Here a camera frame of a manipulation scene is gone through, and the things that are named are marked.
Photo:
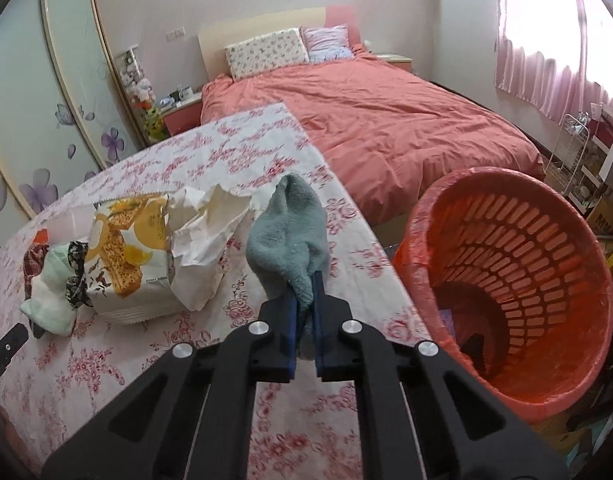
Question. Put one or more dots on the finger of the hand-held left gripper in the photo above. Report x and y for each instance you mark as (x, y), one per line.
(6, 350)

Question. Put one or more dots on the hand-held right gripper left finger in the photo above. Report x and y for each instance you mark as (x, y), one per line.
(288, 332)

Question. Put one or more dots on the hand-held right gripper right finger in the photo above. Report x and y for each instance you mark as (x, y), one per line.
(317, 340)

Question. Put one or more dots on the mint white cloth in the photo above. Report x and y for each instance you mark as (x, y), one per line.
(51, 300)

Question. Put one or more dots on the teal fluffy sock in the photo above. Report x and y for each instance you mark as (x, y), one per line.
(286, 240)

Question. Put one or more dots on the black floral cloth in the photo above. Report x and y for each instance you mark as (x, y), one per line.
(79, 280)

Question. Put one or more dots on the orange plastic basket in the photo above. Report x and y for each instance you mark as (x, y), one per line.
(576, 320)

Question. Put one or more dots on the red patterned cloth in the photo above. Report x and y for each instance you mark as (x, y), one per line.
(35, 255)

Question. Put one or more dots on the crumpled white paper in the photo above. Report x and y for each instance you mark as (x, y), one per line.
(206, 240)

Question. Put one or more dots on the yellow white snack packet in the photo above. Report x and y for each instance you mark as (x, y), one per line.
(121, 260)

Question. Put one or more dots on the red floral tablecloth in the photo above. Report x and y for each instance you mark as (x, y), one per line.
(186, 160)

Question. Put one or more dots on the bed with pink cover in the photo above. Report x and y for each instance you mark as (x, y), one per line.
(386, 125)

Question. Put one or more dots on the pink white nightstand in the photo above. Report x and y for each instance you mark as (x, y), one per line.
(394, 61)
(184, 117)

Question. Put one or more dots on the flower print sliding wardrobe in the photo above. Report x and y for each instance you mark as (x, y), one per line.
(46, 110)

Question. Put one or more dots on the green yellow plush toy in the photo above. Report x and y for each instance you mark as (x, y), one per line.
(154, 125)

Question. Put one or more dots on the white floral pillow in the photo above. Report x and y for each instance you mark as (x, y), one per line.
(266, 52)

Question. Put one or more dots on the pile of plush toys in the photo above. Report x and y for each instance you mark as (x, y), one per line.
(136, 90)

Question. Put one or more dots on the pink striped pillow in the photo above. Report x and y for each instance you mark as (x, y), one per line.
(326, 42)

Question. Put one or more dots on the beige bed headboard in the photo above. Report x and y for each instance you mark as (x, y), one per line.
(256, 22)

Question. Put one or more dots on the brown paper bag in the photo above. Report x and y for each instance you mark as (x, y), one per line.
(606, 220)

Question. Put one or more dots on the white storage shelf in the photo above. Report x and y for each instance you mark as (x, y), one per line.
(604, 160)

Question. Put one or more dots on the pink curtain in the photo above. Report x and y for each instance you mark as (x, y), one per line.
(546, 70)

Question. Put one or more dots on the white wall socket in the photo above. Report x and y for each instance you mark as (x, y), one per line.
(174, 35)

